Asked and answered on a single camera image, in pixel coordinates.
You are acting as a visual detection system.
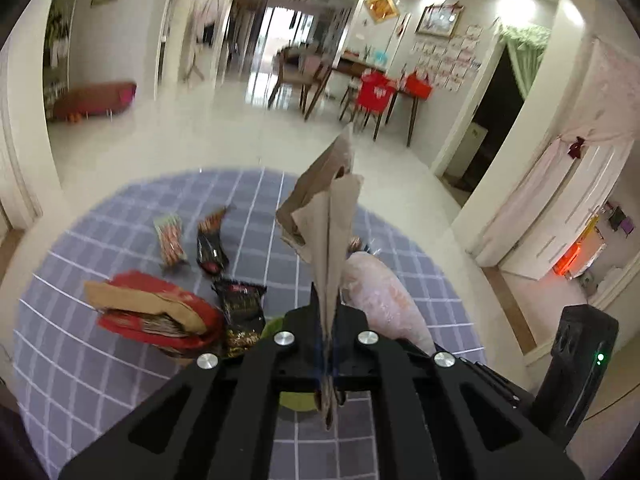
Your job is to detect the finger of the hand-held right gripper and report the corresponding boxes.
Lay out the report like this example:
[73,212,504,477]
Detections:
[432,342,536,411]

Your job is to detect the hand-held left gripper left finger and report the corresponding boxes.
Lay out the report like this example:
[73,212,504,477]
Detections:
[57,282,326,480]

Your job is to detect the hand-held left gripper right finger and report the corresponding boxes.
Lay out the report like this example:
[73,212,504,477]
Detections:
[330,300,586,480]

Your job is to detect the brown paper bag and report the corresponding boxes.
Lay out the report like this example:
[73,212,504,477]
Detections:
[276,122,365,431]

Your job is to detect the pink plastic bag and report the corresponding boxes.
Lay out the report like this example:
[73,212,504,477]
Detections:
[342,250,436,356]

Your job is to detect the green plastic wrapper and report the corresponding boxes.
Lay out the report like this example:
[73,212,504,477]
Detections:
[260,317,322,412]

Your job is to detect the black gold snack packet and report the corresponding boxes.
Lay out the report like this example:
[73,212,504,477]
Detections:
[212,277,268,358]

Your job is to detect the black orange snack packet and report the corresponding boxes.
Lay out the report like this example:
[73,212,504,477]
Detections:
[196,207,236,277]

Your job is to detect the red paper snack bag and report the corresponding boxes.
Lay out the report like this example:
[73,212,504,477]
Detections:
[82,270,223,358]

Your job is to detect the orange striped snack packet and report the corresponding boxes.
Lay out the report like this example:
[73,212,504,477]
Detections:
[152,214,190,267]

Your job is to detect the white panel door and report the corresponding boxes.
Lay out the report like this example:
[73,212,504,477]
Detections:
[475,132,636,281]

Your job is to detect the grey checkered tablecloth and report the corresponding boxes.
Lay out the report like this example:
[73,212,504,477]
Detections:
[12,167,488,480]

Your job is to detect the wooden dining table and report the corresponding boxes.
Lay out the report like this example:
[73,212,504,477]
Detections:
[332,57,421,148]

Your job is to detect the chair with red cover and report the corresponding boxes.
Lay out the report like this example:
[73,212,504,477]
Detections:
[342,72,399,141]

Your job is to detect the red gift bag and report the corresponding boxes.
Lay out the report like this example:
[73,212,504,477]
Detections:
[404,72,434,101]

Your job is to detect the wooden dining chair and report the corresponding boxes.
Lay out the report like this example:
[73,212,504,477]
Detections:
[267,47,335,121]

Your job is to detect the dark red bench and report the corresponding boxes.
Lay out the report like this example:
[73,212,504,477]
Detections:
[52,80,137,122]

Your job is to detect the green curtain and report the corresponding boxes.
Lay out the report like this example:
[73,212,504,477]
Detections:
[500,24,552,101]

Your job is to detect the hanging pink clothes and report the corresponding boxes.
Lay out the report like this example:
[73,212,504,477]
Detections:
[191,0,222,47]

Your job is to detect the group of wall paper cards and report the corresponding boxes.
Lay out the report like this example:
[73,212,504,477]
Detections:
[412,25,483,93]

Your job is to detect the framed landscape wall picture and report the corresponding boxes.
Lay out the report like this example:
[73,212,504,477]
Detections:
[416,4,460,38]

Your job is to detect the gold framed wall picture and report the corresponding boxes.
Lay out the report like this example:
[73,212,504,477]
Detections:
[363,0,398,25]

